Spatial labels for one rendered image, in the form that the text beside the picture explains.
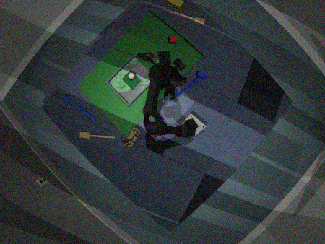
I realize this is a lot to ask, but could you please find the green putting mat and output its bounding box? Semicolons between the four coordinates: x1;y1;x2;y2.
78;13;203;136

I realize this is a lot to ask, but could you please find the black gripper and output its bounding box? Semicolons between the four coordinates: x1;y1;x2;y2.
160;58;186;90

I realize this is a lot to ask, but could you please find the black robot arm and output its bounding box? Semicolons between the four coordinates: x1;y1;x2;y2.
142;51;199;138

